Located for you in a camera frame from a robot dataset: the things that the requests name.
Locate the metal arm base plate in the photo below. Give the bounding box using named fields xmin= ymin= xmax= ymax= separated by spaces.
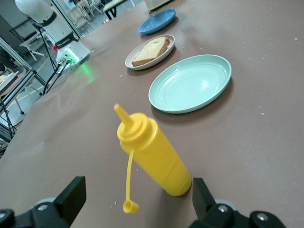
xmin=56 ymin=48 xmax=95 ymax=72

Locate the blue plate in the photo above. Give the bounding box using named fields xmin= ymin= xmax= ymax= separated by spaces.
xmin=138 ymin=8 xmax=178 ymax=36

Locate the beige plate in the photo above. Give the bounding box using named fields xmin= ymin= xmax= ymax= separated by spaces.
xmin=125 ymin=34 xmax=176 ymax=70

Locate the brown bread slice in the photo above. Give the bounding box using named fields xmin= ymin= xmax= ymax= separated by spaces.
xmin=132 ymin=36 xmax=171 ymax=67

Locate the aluminium frame structure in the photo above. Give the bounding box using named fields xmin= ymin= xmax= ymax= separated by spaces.
xmin=0 ymin=14 xmax=48 ymax=145

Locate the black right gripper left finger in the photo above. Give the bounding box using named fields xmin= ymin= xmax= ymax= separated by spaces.
xmin=13 ymin=176 xmax=87 ymax=228

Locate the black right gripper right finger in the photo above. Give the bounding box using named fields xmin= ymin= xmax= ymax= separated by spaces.
xmin=189 ymin=177 xmax=253 ymax=228

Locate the black base cable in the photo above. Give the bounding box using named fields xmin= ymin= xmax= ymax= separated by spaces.
xmin=42 ymin=60 xmax=72 ymax=95

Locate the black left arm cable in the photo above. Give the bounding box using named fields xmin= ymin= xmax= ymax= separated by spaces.
xmin=34 ymin=22 xmax=54 ymax=72

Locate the yellow squeeze bottle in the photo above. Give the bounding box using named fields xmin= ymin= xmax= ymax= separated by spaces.
xmin=114 ymin=104 xmax=192 ymax=214

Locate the black-legged background table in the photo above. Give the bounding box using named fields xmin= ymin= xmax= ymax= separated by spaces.
xmin=103 ymin=0 xmax=143 ymax=20

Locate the mint green plate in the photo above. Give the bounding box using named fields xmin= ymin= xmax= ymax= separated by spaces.
xmin=148 ymin=54 xmax=232 ymax=114

